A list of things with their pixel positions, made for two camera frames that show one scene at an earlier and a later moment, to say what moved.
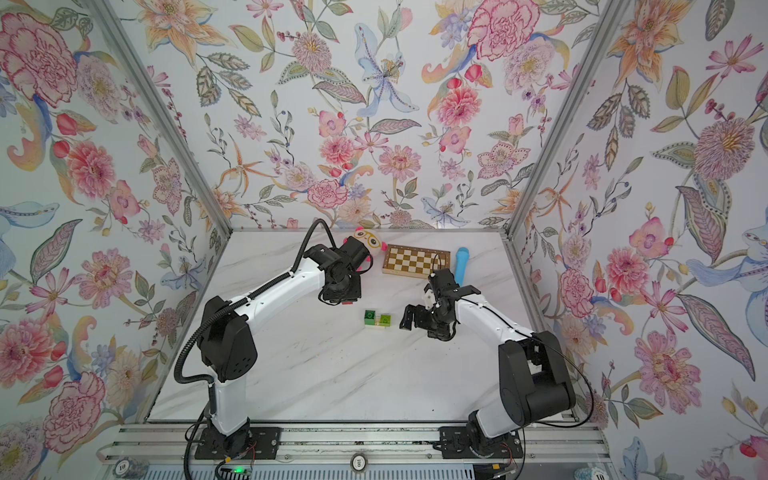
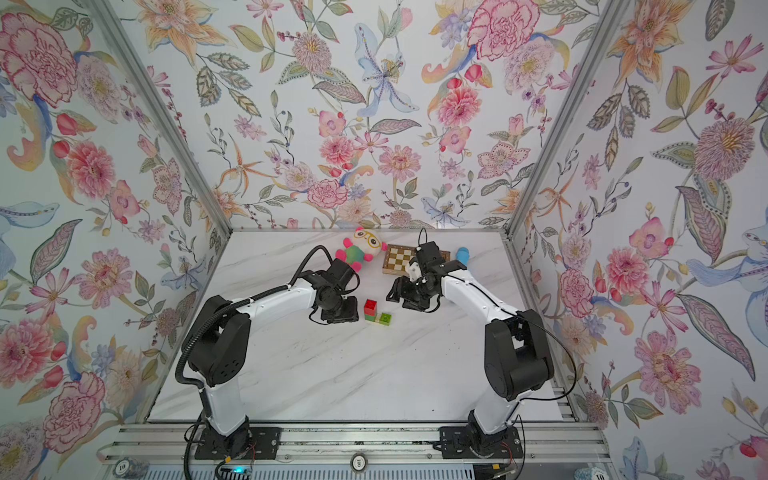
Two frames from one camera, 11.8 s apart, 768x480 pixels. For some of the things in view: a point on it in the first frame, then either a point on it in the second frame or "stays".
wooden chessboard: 414,262 stays
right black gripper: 421,310 to 402,287
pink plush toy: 371,240 stays
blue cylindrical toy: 461,264 stays
